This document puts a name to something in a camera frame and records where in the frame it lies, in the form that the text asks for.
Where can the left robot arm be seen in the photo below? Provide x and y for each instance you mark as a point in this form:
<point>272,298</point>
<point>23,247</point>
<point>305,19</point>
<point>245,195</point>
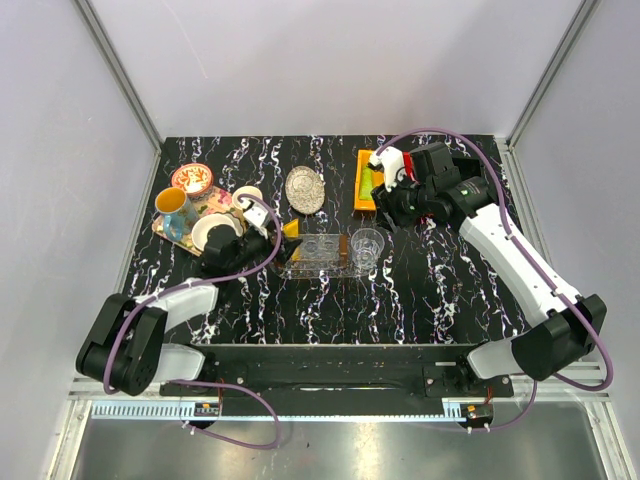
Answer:
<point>125,348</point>

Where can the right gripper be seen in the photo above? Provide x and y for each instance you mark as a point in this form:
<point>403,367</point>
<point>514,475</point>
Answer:
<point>386,205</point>

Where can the clear glass tumbler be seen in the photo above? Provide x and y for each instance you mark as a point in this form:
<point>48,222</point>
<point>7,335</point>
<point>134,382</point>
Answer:
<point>367,245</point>

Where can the yellow bin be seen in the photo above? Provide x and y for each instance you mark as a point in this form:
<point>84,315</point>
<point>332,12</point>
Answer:
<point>362,161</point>

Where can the aluminium rail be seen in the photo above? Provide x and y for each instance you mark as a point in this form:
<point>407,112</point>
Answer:
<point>211,401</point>

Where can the speckled saucer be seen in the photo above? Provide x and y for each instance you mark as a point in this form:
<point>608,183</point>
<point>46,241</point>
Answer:
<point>304,189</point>

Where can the red bin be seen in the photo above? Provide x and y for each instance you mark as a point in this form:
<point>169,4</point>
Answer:
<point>408,166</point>

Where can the green toothpaste tube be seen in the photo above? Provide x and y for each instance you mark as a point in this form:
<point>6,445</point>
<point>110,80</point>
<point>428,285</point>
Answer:
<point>366,184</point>

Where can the floral serving tray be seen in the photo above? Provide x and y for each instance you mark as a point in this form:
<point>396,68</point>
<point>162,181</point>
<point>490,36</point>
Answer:
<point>216,209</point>

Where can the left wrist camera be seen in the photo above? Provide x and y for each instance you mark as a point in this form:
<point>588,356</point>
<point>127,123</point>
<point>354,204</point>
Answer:
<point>257,217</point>

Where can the yellow toothpaste tube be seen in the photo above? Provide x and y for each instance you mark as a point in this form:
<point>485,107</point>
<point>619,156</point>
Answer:
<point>291,229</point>

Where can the clear toothbrush holder rack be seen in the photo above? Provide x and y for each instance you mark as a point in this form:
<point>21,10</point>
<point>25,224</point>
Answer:
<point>318,252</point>

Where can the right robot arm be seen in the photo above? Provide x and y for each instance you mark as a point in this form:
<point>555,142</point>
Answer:
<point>431,181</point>

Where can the clear acrylic tray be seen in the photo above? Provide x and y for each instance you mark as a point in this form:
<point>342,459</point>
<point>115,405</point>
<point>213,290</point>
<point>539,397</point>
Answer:
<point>350,272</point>

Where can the black bin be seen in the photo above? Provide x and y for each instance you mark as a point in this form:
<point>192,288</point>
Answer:
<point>470,170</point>

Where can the white scalloped bowl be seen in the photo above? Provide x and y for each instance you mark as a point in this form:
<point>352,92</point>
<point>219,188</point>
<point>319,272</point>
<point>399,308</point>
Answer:
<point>215,225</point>

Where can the blue butterfly mug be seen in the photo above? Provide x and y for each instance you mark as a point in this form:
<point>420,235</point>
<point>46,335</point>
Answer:
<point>178,212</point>

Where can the yellow mug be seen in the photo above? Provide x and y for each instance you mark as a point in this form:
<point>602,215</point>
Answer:
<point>244,198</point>

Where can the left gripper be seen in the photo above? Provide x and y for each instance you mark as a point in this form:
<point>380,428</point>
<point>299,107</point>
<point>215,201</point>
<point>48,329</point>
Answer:
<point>286,248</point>

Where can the orange patterned bowl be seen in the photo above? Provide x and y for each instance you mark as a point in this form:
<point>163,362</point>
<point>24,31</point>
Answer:
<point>194,179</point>

